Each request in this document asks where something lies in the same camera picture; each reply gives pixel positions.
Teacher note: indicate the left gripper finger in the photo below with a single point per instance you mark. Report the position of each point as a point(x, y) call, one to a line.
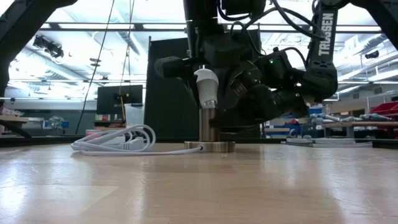
point(224, 90)
point(192, 90)

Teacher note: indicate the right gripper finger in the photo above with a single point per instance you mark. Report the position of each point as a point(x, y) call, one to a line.
point(231, 130)
point(233, 119)

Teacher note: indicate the white lightbulb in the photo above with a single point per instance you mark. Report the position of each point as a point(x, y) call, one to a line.
point(206, 87)

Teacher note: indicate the brass lamp socket base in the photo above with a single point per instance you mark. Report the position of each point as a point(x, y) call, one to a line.
point(206, 127)

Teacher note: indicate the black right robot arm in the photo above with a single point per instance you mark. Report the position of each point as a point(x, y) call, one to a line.
point(323, 62)

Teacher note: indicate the blue storage bin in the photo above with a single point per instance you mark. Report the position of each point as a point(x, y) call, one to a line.
point(315, 111)
point(62, 124)

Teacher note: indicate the grey blue tool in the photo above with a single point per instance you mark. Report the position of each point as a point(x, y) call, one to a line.
point(326, 117)
point(373, 116)

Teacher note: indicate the clear plastic bin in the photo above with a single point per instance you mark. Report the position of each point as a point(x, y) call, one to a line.
point(134, 116)

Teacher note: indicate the hard drive in antistatic bag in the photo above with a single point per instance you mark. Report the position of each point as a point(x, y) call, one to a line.
point(326, 142)

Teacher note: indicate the black monitor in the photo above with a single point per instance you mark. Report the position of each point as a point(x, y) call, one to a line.
point(107, 99)

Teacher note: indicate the wooden workbench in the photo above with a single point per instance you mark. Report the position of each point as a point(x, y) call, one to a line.
point(357, 124)

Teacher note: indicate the red storage bin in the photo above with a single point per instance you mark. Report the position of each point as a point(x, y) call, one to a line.
point(387, 109)

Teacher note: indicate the black ceiling track light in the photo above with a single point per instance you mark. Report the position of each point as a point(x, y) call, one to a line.
point(48, 46)

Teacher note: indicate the wooden table with black leg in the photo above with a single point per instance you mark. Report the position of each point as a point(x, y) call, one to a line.
point(12, 119)

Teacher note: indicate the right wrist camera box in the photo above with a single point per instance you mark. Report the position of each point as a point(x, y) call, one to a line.
point(245, 81)

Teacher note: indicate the small black ceiling camera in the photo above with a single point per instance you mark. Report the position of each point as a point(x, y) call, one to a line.
point(371, 54)

